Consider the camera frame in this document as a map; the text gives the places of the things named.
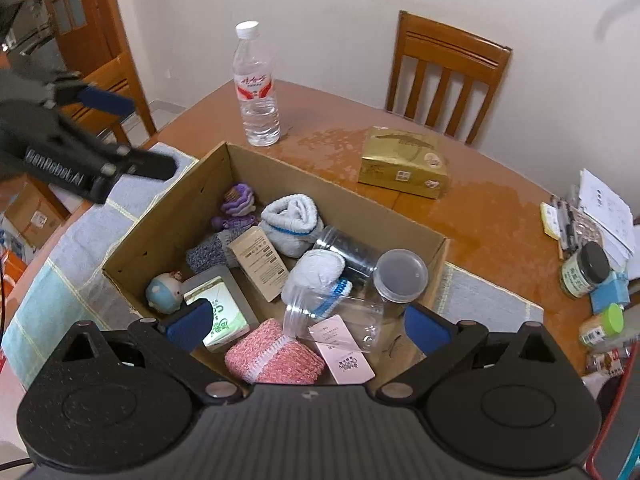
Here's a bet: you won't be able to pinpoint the white sock with blue band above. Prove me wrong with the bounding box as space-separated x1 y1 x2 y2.
260 193 325 258

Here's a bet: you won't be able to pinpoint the purple knit doll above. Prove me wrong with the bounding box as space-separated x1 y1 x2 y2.
210 183 258 233

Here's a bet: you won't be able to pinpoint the wooden door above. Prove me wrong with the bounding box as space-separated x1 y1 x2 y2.
37 0 126 76

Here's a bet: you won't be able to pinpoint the small pink carton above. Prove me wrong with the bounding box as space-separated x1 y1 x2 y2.
307 315 376 386

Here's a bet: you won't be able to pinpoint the cardboard carton with label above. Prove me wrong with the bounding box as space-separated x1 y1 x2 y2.
0 180 71 251

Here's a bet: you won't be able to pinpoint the glass jar with black lid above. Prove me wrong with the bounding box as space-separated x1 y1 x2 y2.
559 241 612 301

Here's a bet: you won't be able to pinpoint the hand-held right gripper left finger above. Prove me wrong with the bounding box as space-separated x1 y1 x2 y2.
42 299 245 402

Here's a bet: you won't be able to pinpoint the wooden slat-back chair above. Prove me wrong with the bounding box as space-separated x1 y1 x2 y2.
385 10 513 146
65 55 157 146

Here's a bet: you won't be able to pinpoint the clear plastic jar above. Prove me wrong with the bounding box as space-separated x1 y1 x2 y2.
282 284 386 353

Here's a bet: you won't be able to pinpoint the red phone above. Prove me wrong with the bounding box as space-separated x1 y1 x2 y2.
585 360 640 480

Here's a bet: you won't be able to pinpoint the blue knit sock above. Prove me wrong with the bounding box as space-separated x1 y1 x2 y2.
186 227 246 273

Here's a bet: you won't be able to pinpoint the pink knit sock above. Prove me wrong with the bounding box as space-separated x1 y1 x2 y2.
224 317 326 386

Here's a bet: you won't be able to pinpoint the gold tissue box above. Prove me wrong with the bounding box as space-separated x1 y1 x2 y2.
357 126 448 201

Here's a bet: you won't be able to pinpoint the clear jar with grey lid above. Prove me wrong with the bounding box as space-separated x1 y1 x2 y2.
374 248 430 305

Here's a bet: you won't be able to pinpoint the white sock with blue cuff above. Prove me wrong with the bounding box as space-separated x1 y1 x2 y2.
281 250 353 321

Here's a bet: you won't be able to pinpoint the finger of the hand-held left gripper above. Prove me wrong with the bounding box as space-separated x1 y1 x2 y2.
127 149 177 181
52 72 136 117

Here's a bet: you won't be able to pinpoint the small blue box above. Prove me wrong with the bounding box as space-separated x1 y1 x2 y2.
590 271 630 313

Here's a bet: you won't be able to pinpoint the small red snack packet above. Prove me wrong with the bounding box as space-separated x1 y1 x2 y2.
587 345 631 376

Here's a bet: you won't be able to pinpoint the blue checked towel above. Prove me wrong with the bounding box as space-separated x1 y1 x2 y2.
0 142 545 378

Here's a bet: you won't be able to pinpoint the stack of white papers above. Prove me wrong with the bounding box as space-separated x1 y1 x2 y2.
570 169 638 271

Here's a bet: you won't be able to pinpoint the small beige carton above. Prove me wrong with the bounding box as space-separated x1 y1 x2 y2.
227 226 290 303

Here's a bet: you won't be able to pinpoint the yellow notepad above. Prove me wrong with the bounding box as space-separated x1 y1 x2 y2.
541 202 562 238

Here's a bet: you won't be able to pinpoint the clear plastic water bottle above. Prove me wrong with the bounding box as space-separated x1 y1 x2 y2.
232 21 281 147

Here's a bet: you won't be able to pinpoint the green and white tissue pack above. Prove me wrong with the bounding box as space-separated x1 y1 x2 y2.
184 282 251 353

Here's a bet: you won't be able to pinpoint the jar with green lid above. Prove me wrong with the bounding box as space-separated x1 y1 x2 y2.
579 303 626 346

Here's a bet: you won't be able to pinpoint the clear jar with dark contents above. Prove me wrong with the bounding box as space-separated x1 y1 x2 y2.
314 225 383 286

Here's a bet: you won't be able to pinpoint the silver blister packs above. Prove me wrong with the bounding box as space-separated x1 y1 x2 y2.
570 207 606 251

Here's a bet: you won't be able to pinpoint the cardboard box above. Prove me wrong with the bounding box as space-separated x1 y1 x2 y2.
101 141 451 386

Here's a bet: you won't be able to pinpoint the frosted plastic box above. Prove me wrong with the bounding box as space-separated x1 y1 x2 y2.
182 266 260 331

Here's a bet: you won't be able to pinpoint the blue round figurine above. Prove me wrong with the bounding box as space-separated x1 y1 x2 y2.
145 270 187 316

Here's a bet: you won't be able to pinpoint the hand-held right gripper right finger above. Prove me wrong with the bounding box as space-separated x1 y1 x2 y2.
375 303 583 403

